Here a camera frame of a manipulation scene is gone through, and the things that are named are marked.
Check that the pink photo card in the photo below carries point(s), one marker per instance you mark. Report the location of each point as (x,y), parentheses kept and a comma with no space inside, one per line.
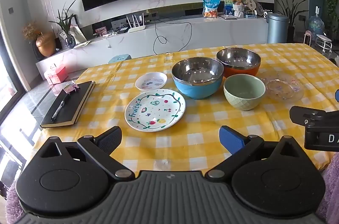
(101,31)

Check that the pink storage box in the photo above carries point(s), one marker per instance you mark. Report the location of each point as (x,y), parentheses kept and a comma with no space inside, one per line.
(57,75)

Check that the green ceramic bowl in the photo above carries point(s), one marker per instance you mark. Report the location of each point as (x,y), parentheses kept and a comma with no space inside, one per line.
(243,100)

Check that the blue steel bowl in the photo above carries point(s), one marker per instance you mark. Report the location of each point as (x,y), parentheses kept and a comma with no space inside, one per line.
(197,87)

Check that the purple fluffy cloth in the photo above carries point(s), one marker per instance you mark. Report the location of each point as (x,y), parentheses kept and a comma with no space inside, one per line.
(12,202)
(331,187)

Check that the pink binder clip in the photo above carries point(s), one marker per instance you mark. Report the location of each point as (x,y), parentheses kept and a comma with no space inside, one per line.
(71,88)

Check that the white fruit-print plate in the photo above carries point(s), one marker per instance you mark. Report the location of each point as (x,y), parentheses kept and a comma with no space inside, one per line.
(155,110)

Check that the orange steel bowl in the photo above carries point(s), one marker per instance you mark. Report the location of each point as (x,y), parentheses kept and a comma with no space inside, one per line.
(238,71)

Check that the round hand fan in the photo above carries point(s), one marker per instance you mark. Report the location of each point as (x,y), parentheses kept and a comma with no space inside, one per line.
(250,5)

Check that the dried flowers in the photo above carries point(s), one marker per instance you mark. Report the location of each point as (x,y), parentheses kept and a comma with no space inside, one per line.
(31,30)

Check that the blue water jug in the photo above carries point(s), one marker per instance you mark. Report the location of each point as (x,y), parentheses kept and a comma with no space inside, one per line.
(316,26)

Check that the glass sliding door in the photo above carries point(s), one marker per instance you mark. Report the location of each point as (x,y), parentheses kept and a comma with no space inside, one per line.
(8,75)

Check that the green picture card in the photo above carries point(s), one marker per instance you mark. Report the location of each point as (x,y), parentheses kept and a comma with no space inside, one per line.
(228,0)

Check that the small pink appliance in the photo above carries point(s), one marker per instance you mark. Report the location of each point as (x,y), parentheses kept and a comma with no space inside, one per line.
(308,38)

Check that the blue tissue box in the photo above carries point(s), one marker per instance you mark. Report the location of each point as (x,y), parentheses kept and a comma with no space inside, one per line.
(251,16)

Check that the white framed picture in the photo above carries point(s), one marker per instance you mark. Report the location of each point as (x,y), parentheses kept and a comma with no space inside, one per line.
(79,34)

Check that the grey trash can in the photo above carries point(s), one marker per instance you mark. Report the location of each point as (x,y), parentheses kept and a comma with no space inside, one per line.
(276,29)

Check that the gold vase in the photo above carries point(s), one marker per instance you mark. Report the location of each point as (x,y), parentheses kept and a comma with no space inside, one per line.
(45,45)

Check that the white round side table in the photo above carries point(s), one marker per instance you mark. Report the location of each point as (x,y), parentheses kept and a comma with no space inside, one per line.
(323,39)

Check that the tall leafy potted plant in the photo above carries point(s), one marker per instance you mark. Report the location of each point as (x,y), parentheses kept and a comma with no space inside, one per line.
(291,12)

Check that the yellow checked tablecloth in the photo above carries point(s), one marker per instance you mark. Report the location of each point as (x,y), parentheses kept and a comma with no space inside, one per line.
(111,96)

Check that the small white printed plate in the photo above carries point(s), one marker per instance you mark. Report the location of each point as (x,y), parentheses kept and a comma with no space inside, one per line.
(151,80)

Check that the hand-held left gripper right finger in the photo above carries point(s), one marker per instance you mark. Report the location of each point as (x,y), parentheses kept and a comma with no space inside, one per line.
(230,139)

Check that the silver flat box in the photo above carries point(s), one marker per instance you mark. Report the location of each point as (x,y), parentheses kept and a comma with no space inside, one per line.
(229,17)

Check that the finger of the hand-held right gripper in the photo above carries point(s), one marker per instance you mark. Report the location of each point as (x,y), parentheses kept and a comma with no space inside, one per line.
(337,96)
(300,115)

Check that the white marble TV cabinet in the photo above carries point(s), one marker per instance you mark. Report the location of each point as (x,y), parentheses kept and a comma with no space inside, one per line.
(132,43)

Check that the white wifi router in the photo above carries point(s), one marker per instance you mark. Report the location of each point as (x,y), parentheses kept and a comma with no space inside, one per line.
(136,28)

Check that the black notebook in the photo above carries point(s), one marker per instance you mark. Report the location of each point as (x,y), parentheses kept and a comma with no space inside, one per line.
(75,104)

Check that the blue snack bag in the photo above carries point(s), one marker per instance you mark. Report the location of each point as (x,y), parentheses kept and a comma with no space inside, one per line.
(211,8)

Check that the black pen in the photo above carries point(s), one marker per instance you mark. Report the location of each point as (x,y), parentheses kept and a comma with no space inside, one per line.
(60,106)

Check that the blue glass vase plant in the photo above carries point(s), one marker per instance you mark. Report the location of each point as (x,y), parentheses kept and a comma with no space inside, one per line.
(70,41)

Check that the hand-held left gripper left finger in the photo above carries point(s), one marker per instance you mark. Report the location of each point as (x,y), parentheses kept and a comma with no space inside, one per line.
(112,137)

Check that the clear glass plate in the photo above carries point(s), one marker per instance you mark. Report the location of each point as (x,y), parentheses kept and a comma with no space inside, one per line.
(283,88)

